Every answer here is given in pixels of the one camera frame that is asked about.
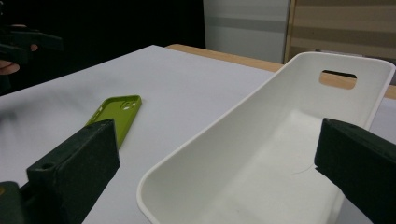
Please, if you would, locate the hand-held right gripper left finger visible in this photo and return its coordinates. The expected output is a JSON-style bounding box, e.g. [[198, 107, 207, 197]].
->
[[26, 119, 120, 224]]

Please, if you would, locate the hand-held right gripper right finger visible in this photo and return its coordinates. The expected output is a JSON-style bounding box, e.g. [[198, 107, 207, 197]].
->
[[314, 117, 396, 224]]

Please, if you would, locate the green phone case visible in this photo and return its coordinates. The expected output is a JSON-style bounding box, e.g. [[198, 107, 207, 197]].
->
[[85, 94, 143, 149]]

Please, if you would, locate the white plastic bin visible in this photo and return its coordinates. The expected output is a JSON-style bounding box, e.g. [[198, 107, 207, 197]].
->
[[136, 50, 396, 224]]

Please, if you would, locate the black curtain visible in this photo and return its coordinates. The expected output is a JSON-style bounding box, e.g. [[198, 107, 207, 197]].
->
[[0, 0, 206, 96]]

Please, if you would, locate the wooden table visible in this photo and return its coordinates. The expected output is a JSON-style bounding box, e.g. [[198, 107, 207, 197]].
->
[[166, 43, 396, 101]]

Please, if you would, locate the white cabinet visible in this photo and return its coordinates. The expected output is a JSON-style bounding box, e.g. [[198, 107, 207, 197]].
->
[[203, 0, 290, 64]]

